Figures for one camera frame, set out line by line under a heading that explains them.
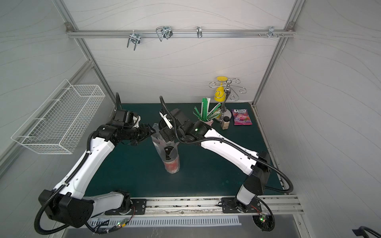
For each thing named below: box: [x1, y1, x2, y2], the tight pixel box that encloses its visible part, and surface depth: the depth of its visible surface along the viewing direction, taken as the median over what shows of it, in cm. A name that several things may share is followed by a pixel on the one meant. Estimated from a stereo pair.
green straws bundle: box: [192, 97, 222, 122], surface depth 100 cm
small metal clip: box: [196, 25, 203, 39], surface depth 80 cm
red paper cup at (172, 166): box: [162, 154, 181, 175], surface depth 81 cm
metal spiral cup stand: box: [208, 77, 248, 122], surface depth 92 cm
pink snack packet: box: [231, 108, 253, 126], surface depth 110 cm
